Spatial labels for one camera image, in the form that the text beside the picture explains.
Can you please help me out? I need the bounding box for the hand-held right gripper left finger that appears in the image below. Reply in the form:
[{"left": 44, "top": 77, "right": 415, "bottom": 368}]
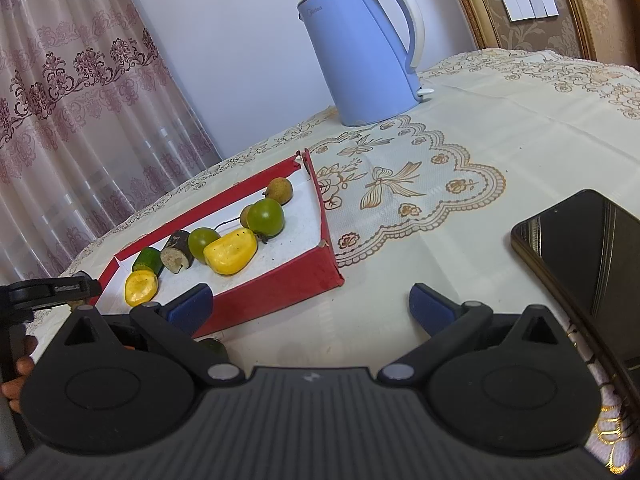
[{"left": 42, "top": 283, "right": 246, "bottom": 387}]

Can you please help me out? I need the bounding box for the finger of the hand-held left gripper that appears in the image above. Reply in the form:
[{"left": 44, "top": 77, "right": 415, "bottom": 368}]
[{"left": 0, "top": 272, "right": 104, "bottom": 311}]

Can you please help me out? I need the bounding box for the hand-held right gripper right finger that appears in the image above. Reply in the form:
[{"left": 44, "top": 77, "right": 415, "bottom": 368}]
[{"left": 377, "top": 284, "right": 583, "bottom": 387}]

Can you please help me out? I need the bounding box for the green cucumber piece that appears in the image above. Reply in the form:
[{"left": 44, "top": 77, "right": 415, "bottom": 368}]
[
  {"left": 132, "top": 247, "right": 165, "bottom": 277},
  {"left": 197, "top": 337, "right": 230, "bottom": 362}
]

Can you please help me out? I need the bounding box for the yellow fruit piece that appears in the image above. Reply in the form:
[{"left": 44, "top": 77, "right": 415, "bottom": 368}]
[
  {"left": 202, "top": 227, "right": 259, "bottom": 276},
  {"left": 124, "top": 269, "right": 160, "bottom": 308}
]

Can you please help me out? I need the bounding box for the green tomato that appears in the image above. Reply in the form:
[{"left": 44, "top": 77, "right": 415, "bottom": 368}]
[
  {"left": 188, "top": 227, "right": 221, "bottom": 263},
  {"left": 248, "top": 198, "right": 286, "bottom": 239}
]

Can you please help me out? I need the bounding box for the red cardboard box tray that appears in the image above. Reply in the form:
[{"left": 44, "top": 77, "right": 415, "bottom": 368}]
[{"left": 95, "top": 148, "right": 345, "bottom": 339}]

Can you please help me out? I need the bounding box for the brown longan with stem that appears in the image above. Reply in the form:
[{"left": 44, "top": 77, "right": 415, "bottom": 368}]
[{"left": 215, "top": 204, "right": 258, "bottom": 231}]

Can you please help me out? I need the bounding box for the person's left hand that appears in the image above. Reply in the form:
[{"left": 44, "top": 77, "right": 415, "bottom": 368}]
[{"left": 0, "top": 335, "right": 39, "bottom": 413}]

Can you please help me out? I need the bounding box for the black smartphone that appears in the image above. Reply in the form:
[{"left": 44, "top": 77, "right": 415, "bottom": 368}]
[{"left": 511, "top": 189, "right": 640, "bottom": 413}]

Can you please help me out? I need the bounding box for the cream embroidered tablecloth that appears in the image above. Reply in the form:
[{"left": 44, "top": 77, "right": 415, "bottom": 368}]
[{"left": 20, "top": 47, "right": 640, "bottom": 477}]

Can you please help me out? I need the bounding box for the pink patterned curtain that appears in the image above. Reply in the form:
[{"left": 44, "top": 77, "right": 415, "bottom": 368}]
[{"left": 0, "top": 0, "right": 224, "bottom": 286}]

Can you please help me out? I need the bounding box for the blue electric kettle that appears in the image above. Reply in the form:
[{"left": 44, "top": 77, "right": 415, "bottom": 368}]
[{"left": 296, "top": 0, "right": 435, "bottom": 128}]

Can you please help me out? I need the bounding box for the gold wall moulding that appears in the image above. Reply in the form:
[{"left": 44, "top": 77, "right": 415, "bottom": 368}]
[
  {"left": 442, "top": 0, "right": 502, "bottom": 51},
  {"left": 554, "top": 0, "right": 599, "bottom": 61}
]

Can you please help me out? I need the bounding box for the white wall switch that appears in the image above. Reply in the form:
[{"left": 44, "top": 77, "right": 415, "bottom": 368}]
[{"left": 501, "top": 0, "right": 560, "bottom": 23}]

